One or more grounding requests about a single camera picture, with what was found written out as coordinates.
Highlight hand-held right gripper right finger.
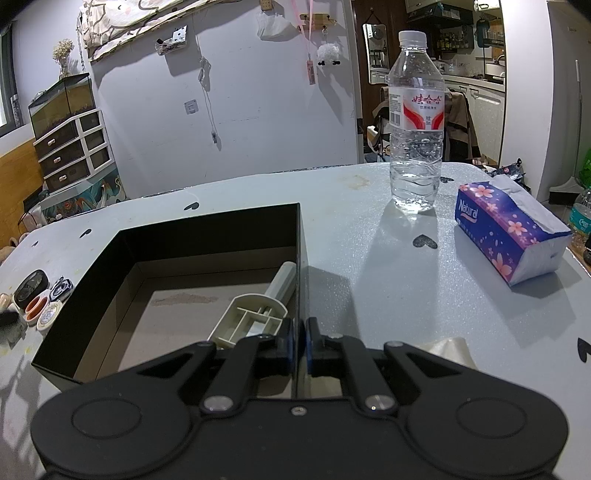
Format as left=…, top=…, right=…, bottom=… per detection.
left=302, top=318, right=467, bottom=414

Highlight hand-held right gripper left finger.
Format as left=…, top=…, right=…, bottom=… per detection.
left=136, top=318, right=296, bottom=414

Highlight white plastic handle tool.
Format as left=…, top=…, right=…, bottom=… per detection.
left=207, top=261, right=297, bottom=350

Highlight black cardboard box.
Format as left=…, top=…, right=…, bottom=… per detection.
left=31, top=202, right=311, bottom=400

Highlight white tape roll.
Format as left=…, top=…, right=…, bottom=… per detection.
left=36, top=302, right=63, bottom=330

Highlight orange and white scissors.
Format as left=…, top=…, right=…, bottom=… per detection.
left=24, top=295, right=49, bottom=321

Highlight crumpled beige tissue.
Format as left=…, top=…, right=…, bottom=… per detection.
left=418, top=337, right=478, bottom=370

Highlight clear water bottle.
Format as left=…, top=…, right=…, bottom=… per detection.
left=387, top=30, right=446, bottom=214

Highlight purple floral tissue pack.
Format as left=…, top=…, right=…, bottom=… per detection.
left=455, top=178, right=572, bottom=288

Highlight black oval case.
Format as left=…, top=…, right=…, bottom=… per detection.
left=14, top=270, right=49, bottom=310

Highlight dark snack bag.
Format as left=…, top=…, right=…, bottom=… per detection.
left=487, top=158, right=532, bottom=195

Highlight chair with brown coat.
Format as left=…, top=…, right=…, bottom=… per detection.
left=374, top=85, right=481, bottom=162

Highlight white kitchen cabinets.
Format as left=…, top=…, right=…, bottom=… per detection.
left=443, top=76, right=506, bottom=162

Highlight white plush sheep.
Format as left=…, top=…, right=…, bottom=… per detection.
left=316, top=42, right=342, bottom=65

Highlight white drawer unit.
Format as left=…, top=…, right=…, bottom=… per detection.
left=33, top=108, right=114, bottom=193

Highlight green label bottle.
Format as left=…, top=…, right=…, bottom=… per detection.
left=568, top=187, right=591, bottom=238

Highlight wooden hook rack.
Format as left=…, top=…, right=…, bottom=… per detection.
left=299, top=13, right=337, bottom=28

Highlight glass fish tank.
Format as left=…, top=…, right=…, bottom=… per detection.
left=28, top=72, right=98, bottom=138

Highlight kitchen shelf with jars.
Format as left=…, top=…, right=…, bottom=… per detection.
left=436, top=25, right=476, bottom=51

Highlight white refrigerator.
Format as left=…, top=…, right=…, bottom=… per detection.
left=501, top=0, right=591, bottom=195

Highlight patterned hanging cloth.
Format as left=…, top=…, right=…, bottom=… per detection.
left=76, top=0, right=232, bottom=61

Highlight dried flowers in vase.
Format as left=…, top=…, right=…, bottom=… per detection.
left=52, top=39, right=75, bottom=78

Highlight window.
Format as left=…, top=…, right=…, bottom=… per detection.
left=0, top=32, right=24, bottom=137

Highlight pink lanyard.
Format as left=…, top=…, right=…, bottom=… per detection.
left=292, top=0, right=318, bottom=86

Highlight white hanging cable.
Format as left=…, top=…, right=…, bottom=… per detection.
left=196, top=28, right=220, bottom=146

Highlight wall mirror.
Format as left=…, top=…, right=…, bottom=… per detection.
left=362, top=22, right=392, bottom=86

